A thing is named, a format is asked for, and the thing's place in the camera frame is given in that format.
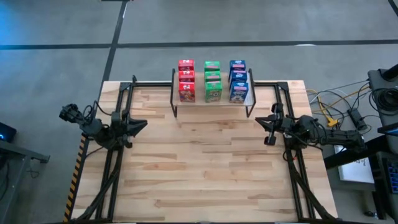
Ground green Apple Jacks cereal box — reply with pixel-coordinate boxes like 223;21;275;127
204;71;222;83
203;60;221;73
205;80;223;103

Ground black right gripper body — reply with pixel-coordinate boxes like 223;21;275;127
264;103;296;146

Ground black desk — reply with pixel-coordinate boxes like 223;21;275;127
323;133;398;170

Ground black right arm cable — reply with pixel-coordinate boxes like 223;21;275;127
285;118;330;147

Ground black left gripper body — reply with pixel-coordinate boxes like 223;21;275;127
111;111;133;149

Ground yellow floor cable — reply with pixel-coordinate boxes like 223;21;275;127
306;85;371;128

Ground red Froot Loops cereal box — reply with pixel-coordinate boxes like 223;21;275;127
178;59;195;72
178;82;197;103
178;70;196;83

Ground computer monitor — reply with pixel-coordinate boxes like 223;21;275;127
377;122;398;138

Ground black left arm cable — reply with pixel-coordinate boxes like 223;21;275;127
81;100;109;125

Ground coiled black cable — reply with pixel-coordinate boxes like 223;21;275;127
369;88;398;116

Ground grey equipment cart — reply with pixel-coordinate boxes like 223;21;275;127
366;63;398;134

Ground blue Frosted Flakes cereal box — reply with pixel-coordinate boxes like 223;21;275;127
229;81;250;104
229;70;249;83
229;60;247;72

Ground yellow black hazard tape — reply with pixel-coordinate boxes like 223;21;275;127
63;133;90;222

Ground white board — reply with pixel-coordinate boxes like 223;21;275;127
334;144;376;184

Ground black power adapter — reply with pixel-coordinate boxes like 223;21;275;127
347;107;368;131

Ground black device blue light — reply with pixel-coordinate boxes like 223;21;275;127
0;122;17;144

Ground backlit computer keyboard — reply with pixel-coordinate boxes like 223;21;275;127
384;157;398;195

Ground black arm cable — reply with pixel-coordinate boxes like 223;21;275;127
285;118;330;147
81;100;109;125

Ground grey metal table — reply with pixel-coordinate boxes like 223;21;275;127
0;139;50;224

